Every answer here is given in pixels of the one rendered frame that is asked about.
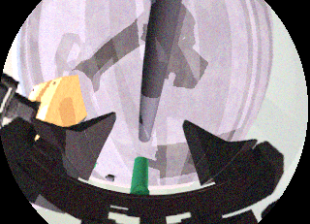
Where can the green post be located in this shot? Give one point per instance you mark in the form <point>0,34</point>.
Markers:
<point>140,172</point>

